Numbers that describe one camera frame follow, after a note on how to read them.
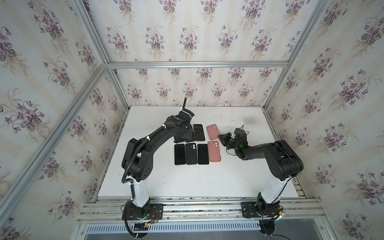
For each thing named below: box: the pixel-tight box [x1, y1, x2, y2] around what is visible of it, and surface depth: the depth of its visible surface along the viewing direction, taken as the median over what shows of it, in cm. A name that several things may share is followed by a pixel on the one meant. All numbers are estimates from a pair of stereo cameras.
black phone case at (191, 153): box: [185, 143, 198, 165], surface depth 95 cm
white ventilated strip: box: [85, 221, 261, 233], surface depth 71 cm
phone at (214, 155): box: [207, 140, 221, 162], surface depth 98 cm
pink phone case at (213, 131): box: [206, 124, 221, 141], surface depth 106 cm
